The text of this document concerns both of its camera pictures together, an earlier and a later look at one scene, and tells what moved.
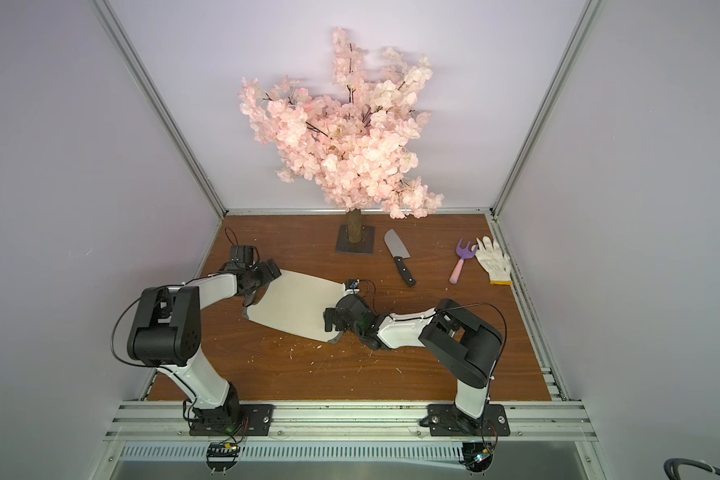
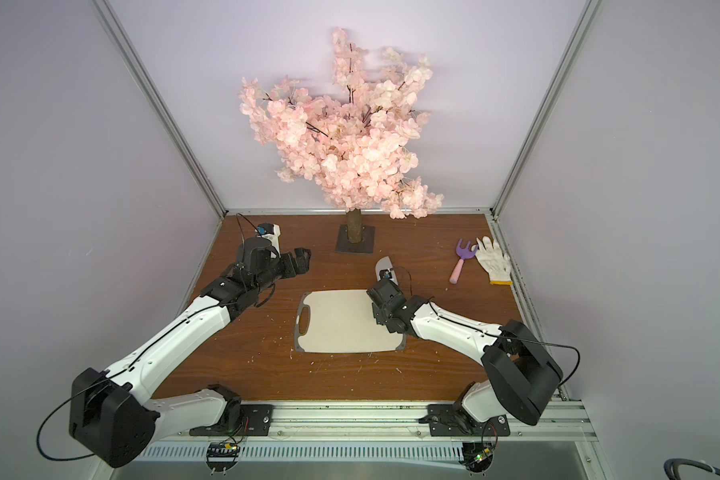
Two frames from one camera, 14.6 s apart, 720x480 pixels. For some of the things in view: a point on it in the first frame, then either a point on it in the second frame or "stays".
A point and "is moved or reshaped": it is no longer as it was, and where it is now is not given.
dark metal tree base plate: (365, 246) stays
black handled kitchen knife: (399, 252) → (383, 264)
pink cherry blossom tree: (357, 145) stays
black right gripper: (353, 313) → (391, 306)
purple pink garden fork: (463, 253) stays
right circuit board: (477, 456) stays
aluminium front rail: (147, 420) stays
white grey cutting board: (297, 303) is moved or reshaped
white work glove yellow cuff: (491, 258) stays
